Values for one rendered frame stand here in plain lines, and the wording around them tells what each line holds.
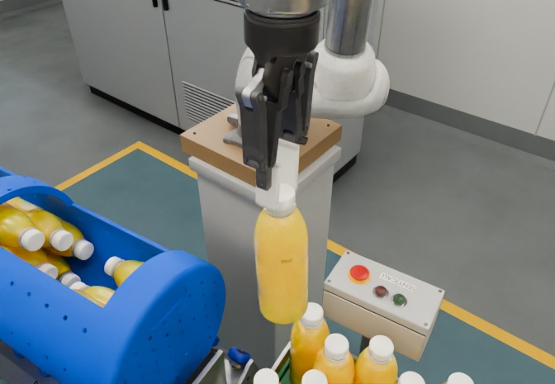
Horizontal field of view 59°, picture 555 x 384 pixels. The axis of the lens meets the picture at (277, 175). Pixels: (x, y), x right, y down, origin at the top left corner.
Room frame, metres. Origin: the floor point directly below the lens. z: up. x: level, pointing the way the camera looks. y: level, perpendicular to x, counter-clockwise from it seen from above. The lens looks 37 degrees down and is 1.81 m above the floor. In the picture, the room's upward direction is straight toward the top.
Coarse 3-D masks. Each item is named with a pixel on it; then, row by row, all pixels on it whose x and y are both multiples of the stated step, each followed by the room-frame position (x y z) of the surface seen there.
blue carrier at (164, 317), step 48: (0, 192) 0.71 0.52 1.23; (48, 192) 0.77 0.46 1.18; (96, 240) 0.77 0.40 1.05; (144, 240) 0.69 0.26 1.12; (0, 288) 0.52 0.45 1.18; (48, 288) 0.50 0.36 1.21; (144, 288) 0.48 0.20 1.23; (192, 288) 0.53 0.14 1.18; (0, 336) 0.50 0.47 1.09; (48, 336) 0.45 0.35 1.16; (96, 336) 0.42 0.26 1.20; (144, 336) 0.43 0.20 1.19; (192, 336) 0.51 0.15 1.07
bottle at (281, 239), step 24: (264, 216) 0.46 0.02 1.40; (288, 216) 0.46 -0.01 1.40; (264, 240) 0.44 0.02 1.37; (288, 240) 0.44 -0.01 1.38; (264, 264) 0.44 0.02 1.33; (288, 264) 0.43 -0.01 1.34; (264, 288) 0.44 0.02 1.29; (288, 288) 0.43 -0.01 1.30; (264, 312) 0.44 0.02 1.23; (288, 312) 0.43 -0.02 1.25
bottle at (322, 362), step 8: (320, 352) 0.48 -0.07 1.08; (320, 360) 0.46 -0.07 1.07; (328, 360) 0.46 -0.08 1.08; (336, 360) 0.45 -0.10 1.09; (344, 360) 0.46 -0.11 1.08; (352, 360) 0.46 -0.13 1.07; (312, 368) 0.47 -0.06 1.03; (320, 368) 0.45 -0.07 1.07; (328, 368) 0.45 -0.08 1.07; (336, 368) 0.44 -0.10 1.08; (344, 368) 0.45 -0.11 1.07; (352, 368) 0.45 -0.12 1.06; (328, 376) 0.44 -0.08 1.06; (336, 376) 0.44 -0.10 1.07; (344, 376) 0.44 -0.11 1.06; (352, 376) 0.45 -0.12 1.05
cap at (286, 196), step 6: (282, 186) 0.48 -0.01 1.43; (288, 186) 0.48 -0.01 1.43; (282, 192) 0.47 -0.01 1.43; (288, 192) 0.47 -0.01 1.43; (294, 192) 0.47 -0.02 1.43; (282, 198) 0.46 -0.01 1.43; (288, 198) 0.46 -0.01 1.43; (294, 198) 0.46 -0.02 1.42; (282, 204) 0.45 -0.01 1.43; (288, 204) 0.45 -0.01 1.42; (282, 210) 0.45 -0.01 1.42; (288, 210) 0.45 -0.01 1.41
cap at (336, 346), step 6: (330, 336) 0.48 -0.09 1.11; (336, 336) 0.48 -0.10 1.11; (342, 336) 0.48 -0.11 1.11; (330, 342) 0.47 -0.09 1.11; (336, 342) 0.47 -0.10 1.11; (342, 342) 0.47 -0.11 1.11; (348, 342) 0.47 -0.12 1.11; (330, 348) 0.46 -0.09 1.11; (336, 348) 0.46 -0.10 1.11; (342, 348) 0.46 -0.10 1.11; (348, 348) 0.46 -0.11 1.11; (330, 354) 0.45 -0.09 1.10; (336, 354) 0.45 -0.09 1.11; (342, 354) 0.45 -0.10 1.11
